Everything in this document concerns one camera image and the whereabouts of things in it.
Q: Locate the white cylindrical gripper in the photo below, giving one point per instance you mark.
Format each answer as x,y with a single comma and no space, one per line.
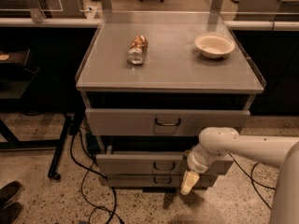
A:
195,163

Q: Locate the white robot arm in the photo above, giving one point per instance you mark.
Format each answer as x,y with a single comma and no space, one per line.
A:
281,152

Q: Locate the grey bottom drawer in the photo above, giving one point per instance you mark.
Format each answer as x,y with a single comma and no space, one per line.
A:
142,181

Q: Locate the grey drawer cabinet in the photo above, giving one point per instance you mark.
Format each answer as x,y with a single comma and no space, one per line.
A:
174,75

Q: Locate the grey top drawer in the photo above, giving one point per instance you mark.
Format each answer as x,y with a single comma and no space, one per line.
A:
165,122

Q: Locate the white paper bowl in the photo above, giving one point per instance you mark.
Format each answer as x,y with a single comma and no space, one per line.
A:
214,46

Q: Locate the crushed golden drink can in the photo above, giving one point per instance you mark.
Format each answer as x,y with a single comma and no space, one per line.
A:
138,50

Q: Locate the dark shoe upper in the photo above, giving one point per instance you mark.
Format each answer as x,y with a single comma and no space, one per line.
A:
9,192

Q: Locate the dark shoe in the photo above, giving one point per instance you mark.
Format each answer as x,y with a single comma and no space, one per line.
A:
9,192
10,214

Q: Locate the dark shoe lower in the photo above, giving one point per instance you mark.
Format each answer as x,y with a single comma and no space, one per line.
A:
10,214

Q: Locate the white horizontal rail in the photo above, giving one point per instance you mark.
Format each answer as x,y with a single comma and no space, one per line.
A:
289,26

